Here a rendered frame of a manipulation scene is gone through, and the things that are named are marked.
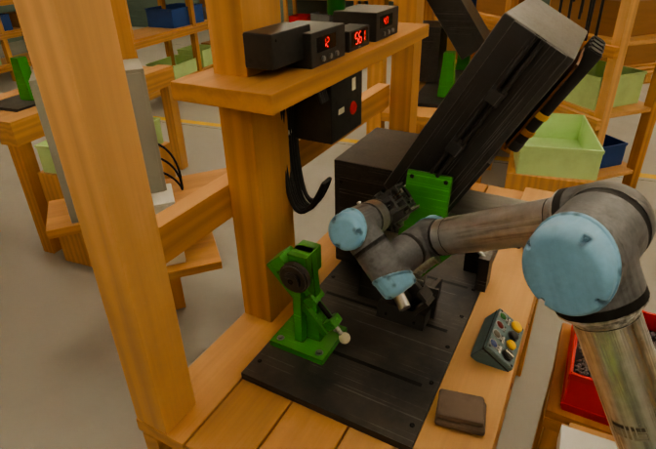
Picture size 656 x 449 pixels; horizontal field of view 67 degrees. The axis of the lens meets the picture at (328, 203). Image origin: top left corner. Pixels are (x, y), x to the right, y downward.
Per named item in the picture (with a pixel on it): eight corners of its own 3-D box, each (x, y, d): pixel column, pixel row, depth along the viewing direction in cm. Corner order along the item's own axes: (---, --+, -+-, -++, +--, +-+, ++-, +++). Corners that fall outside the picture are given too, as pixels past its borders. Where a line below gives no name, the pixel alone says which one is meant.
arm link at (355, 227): (342, 263, 95) (316, 226, 96) (366, 248, 104) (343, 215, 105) (371, 241, 91) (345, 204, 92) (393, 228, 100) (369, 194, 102)
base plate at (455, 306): (514, 212, 184) (515, 207, 183) (411, 455, 99) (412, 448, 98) (407, 189, 202) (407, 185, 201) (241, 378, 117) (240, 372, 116)
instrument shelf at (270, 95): (429, 36, 161) (430, 23, 160) (272, 116, 92) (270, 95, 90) (358, 31, 172) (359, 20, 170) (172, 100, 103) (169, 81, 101)
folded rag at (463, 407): (486, 406, 106) (487, 396, 105) (484, 438, 99) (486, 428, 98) (438, 395, 109) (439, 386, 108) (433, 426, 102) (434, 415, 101)
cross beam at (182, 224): (389, 105, 201) (389, 84, 196) (143, 281, 101) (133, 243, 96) (377, 104, 203) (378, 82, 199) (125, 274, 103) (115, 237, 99)
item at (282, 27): (311, 56, 110) (310, 22, 106) (273, 71, 98) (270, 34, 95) (285, 54, 113) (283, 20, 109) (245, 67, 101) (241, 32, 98)
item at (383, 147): (423, 227, 171) (430, 135, 155) (389, 275, 148) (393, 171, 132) (374, 216, 179) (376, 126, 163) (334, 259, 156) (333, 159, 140)
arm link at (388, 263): (435, 266, 97) (402, 222, 99) (400, 296, 91) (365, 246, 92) (413, 280, 104) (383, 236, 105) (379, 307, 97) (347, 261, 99)
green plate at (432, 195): (447, 250, 132) (461, 172, 127) (438, 258, 126) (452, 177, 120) (406, 239, 137) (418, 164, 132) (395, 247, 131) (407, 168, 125)
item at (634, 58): (632, 66, 740) (639, 35, 720) (680, 78, 673) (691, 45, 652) (565, 74, 708) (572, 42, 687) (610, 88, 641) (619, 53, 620)
